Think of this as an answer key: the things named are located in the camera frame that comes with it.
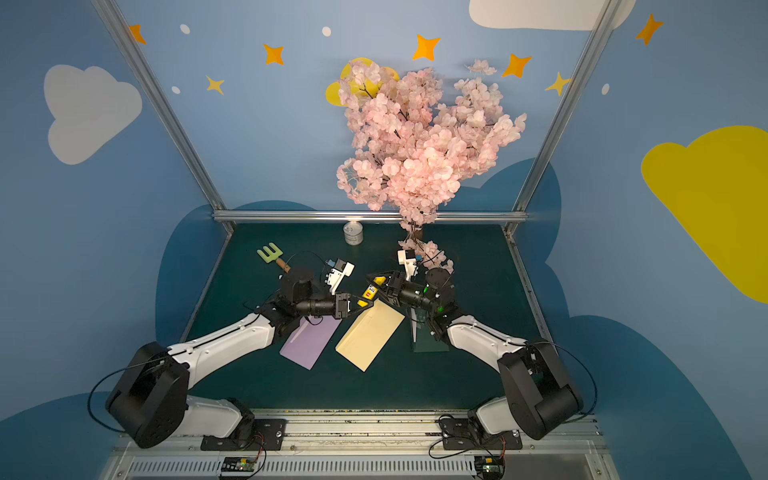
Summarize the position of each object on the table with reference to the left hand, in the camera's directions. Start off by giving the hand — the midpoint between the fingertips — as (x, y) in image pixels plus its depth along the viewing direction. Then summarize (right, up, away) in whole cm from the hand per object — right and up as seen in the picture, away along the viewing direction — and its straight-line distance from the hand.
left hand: (373, 300), depth 75 cm
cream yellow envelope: (-2, -13, +18) cm, 22 cm away
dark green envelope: (+15, -14, +16) cm, 26 cm away
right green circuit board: (+29, -41, -2) cm, 51 cm away
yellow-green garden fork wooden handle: (-40, +12, +36) cm, 55 cm away
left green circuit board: (-33, -40, -4) cm, 52 cm away
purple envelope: (-20, -14, +11) cm, 27 cm away
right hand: (-1, +5, 0) cm, 5 cm away
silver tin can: (-10, +20, +39) cm, 45 cm away
